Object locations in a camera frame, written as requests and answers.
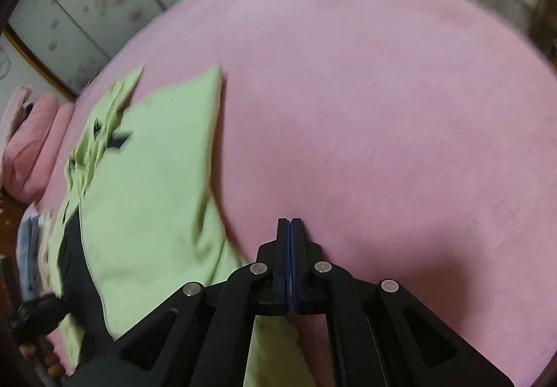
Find folded pink quilt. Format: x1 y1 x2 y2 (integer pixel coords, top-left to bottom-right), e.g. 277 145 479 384
2 93 77 200

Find pink plush bed blanket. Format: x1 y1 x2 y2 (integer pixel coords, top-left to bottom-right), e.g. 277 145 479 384
35 0 557 387

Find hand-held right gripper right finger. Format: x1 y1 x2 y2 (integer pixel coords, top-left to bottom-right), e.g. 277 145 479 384
289 218 516 387

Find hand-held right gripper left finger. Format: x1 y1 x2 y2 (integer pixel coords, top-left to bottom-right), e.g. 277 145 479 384
76 218 291 387

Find folded blue jeans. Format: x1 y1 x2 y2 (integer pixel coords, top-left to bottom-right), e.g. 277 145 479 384
17 217 44 301

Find pink lace-trimmed pillow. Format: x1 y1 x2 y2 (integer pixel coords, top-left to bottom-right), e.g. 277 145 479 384
0 84 33 144

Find person's left hand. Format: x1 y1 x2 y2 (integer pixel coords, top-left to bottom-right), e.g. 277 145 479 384
19 341 66 377

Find green and black hooded jacket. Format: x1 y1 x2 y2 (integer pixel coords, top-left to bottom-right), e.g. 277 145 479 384
46 65 314 387

